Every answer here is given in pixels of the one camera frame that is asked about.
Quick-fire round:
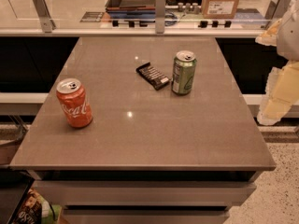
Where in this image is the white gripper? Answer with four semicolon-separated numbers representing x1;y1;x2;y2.
255;0;299;126

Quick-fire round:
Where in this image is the green soda can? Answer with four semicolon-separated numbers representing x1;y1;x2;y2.
172;50;197;95

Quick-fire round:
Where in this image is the red Coca-Cola can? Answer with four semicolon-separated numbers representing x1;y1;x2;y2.
56;78;93;128

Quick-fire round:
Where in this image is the cardboard box with label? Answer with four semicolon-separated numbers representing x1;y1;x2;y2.
201;0;239;19

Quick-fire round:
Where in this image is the black snack bar packet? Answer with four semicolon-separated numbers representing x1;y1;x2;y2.
136;63;170;91

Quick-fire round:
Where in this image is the lower grey drawer front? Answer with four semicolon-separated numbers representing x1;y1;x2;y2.
63;210;229;224

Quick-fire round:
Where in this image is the grey drawer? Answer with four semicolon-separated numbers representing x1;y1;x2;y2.
34;181;256;206
63;210;229;224

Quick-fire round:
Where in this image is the upper grey drawer front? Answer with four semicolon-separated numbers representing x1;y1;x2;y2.
34;181;256;206

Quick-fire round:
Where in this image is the brown snack bag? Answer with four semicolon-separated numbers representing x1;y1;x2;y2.
12;189;50;224

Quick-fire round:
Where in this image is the right metal glass bracket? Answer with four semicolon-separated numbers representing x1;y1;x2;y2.
264;0;296;28

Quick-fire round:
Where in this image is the metal glass bracket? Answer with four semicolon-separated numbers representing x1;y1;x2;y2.
32;0;56;33
155;0;165;34
264;0;296;28

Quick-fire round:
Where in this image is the middle metal glass bracket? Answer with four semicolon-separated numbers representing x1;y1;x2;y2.
155;0;165;34

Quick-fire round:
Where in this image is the left metal glass bracket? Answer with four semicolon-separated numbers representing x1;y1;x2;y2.
32;0;56;33

